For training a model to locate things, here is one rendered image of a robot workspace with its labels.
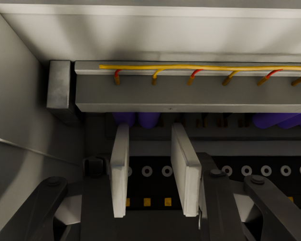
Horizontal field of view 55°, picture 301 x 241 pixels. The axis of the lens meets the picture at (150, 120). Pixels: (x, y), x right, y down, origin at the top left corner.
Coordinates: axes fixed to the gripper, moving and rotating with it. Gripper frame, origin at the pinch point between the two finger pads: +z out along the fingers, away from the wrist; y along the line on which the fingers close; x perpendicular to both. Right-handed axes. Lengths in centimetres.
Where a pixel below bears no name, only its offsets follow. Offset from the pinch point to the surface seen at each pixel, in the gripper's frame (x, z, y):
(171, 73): 5.4, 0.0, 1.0
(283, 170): -5.8, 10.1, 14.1
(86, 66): 5.8, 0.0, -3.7
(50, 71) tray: 5.5, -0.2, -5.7
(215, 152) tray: -4.0, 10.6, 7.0
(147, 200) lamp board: -8.2, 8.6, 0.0
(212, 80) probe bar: 5.1, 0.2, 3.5
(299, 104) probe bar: 3.8, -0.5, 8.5
